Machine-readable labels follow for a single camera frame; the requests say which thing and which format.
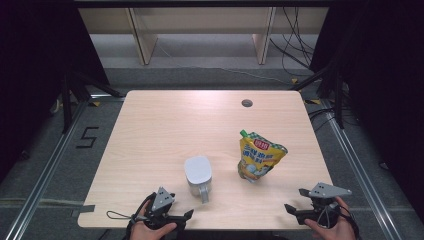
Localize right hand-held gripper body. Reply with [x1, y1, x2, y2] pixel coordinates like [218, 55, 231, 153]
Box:
[295, 181, 353, 230]

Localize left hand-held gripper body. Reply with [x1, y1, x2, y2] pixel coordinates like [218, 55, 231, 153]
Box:
[142, 186, 187, 232]

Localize grey lidded cup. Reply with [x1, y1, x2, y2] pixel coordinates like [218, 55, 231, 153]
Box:
[183, 155, 214, 205]

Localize yellow spout pouch green cap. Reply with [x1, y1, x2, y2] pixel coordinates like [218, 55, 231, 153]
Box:
[237, 129, 289, 184]

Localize person's left hand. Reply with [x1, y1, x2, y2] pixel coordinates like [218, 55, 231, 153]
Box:
[129, 200, 178, 240]

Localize person's right hand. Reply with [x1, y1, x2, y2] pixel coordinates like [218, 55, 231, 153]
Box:
[303, 196, 357, 240]

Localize grey tape strip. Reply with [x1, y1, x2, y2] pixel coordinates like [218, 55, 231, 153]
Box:
[71, 204, 96, 218]

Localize black metal stand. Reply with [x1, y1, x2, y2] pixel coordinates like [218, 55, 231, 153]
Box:
[59, 69, 125, 135]
[289, 59, 346, 130]

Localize black curtain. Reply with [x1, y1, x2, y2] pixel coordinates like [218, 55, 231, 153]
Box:
[0, 0, 112, 183]
[309, 0, 424, 223]

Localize light wooden shelf unit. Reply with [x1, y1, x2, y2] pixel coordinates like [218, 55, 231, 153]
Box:
[78, 7, 330, 66]

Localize aluminium floor rail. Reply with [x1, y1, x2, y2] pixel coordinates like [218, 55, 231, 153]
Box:
[4, 99, 88, 240]
[321, 99, 406, 240]

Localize black wrist strap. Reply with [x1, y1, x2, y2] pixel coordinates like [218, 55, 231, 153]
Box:
[339, 203, 362, 240]
[125, 193, 156, 240]

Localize thin cord loop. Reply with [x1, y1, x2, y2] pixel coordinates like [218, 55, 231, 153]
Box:
[106, 210, 135, 221]

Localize black floor cables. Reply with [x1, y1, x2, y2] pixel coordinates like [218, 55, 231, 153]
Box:
[307, 105, 336, 132]

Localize bundle of black cables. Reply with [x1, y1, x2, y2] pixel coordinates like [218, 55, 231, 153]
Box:
[269, 7, 316, 78]

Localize black overhead frame bar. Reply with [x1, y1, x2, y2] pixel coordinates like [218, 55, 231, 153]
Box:
[73, 0, 335, 9]

